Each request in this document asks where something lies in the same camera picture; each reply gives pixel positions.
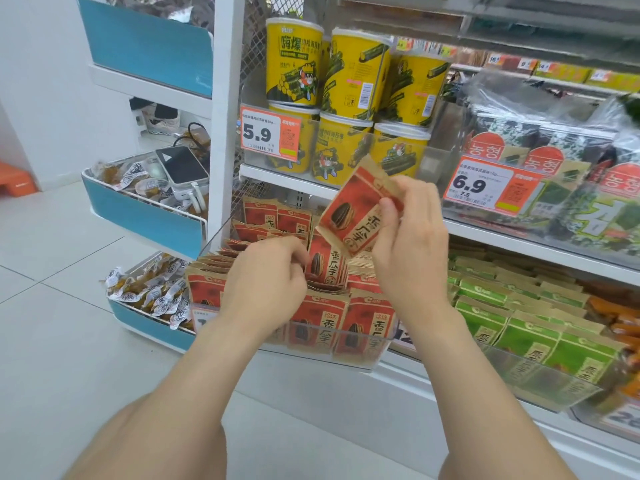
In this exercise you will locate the person's left forearm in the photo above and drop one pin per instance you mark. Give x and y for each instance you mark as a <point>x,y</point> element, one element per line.
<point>180,409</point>

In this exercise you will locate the rows of green seed bags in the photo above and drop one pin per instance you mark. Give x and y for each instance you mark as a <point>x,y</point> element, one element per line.
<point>530,324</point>

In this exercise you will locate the orange snack packets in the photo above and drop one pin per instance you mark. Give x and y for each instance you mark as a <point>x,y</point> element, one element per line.
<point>617,319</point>

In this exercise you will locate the person's right thumb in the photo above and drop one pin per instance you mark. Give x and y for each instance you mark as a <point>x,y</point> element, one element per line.
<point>386,219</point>

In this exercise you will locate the stack of yellow snack canisters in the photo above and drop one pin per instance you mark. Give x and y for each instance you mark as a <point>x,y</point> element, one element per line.
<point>350,89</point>

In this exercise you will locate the person's right forearm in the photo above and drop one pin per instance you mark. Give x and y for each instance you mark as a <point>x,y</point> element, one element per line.
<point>480,404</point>

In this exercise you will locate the pile of small wrapped snacks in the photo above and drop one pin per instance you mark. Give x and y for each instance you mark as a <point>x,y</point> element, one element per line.
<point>130,177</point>
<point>150,292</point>

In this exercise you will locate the row of small shelf tags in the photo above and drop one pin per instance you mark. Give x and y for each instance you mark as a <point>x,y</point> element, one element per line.
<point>525,63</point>

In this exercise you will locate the orange white price tag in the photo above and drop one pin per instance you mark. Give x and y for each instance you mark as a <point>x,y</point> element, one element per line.
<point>492,187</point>
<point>270,132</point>
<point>622,419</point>

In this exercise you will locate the pile of bagged seaweed packs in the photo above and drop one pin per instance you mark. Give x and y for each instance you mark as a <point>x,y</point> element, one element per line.
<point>575,169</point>

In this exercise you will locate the white power bank device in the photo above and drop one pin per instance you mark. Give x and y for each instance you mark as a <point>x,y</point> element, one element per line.
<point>184,169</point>

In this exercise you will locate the person's left fingers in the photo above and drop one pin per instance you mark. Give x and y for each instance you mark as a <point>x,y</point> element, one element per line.
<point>296,262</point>

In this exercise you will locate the rows of red seed bags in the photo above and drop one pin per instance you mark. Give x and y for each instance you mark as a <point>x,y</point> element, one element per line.
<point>320,314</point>

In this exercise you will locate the clear plastic bin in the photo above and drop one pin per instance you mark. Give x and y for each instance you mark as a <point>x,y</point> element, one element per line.
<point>590,234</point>
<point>435,159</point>
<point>350,352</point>
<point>545,382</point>

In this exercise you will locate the blue white side basket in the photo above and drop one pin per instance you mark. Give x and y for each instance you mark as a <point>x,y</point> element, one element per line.
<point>145,214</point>
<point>150,327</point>
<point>145,44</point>

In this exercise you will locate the orange plastic stool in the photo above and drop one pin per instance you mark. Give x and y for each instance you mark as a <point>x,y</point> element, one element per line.
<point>15,180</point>

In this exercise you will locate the person's left hand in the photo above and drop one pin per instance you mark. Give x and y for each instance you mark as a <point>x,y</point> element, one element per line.
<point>260,284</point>

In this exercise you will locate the red sunflower seed packet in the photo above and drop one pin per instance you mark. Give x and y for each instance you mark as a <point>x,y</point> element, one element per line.
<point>352,209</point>

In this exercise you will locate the person's right hand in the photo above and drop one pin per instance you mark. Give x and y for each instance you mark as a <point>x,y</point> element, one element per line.
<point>415,259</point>

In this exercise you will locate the white store shelf unit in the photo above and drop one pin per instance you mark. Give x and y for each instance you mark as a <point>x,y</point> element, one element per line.
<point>225,119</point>

